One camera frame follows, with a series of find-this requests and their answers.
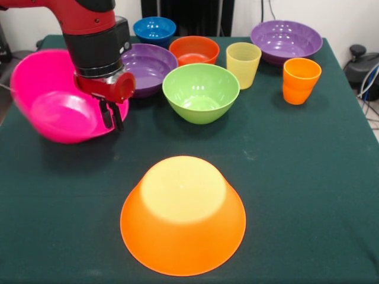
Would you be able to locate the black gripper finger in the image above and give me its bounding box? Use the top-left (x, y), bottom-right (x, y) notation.
top-left (99, 99), bottom-right (114, 129)
top-left (107, 102), bottom-right (125, 131)

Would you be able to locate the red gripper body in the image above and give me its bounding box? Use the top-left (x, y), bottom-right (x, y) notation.
top-left (73, 70), bottom-right (137, 104)

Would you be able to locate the purple plastic bowl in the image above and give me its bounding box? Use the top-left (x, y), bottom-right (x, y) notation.
top-left (120, 43), bottom-right (178, 99)
top-left (250, 20), bottom-right (323, 67)

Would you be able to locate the large pink plastic bowl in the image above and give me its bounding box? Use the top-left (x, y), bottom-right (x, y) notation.
top-left (9, 49), bottom-right (130, 145)

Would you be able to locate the green plastic bowl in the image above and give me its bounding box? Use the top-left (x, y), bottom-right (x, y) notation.
top-left (162, 64), bottom-right (240, 124)

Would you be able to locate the large orange plastic bowl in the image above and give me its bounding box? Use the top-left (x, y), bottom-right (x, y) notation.
top-left (120, 156), bottom-right (247, 277)

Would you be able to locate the small blue plastic bowl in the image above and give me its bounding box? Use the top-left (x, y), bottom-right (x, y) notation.
top-left (132, 17), bottom-right (177, 45)

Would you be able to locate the small red-orange plastic bowl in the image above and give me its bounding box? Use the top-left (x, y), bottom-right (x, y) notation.
top-left (168, 35), bottom-right (220, 67)

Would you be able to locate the yellow plastic cup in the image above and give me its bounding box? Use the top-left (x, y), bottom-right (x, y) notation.
top-left (226, 42), bottom-right (262, 90)

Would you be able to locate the orange plastic cup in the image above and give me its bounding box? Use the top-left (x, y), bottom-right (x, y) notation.
top-left (282, 57), bottom-right (322, 105)

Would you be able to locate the dark green table cloth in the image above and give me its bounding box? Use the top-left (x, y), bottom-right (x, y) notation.
top-left (0, 34), bottom-right (379, 284)

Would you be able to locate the tangle of cables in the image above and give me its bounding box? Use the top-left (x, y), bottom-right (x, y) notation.
top-left (356, 63), bottom-right (379, 131)

